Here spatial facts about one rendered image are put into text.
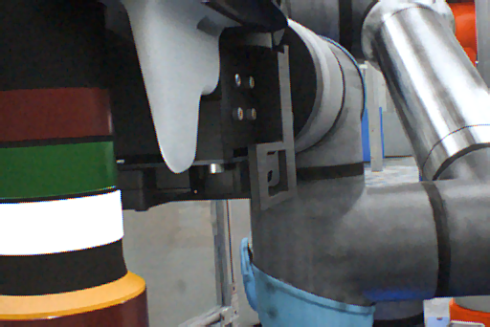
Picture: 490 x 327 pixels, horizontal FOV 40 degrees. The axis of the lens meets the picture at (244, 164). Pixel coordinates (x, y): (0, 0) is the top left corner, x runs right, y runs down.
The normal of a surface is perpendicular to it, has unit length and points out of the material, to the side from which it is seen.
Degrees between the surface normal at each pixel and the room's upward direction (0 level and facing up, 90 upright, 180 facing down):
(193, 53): 90
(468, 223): 64
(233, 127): 90
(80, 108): 90
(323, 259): 89
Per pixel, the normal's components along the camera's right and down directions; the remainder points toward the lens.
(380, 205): -0.07, -0.69
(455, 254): -0.03, 0.16
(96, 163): 0.82, -0.03
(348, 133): 0.66, -0.02
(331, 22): -0.01, 0.40
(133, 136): -0.32, 0.06
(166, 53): 0.97, -0.06
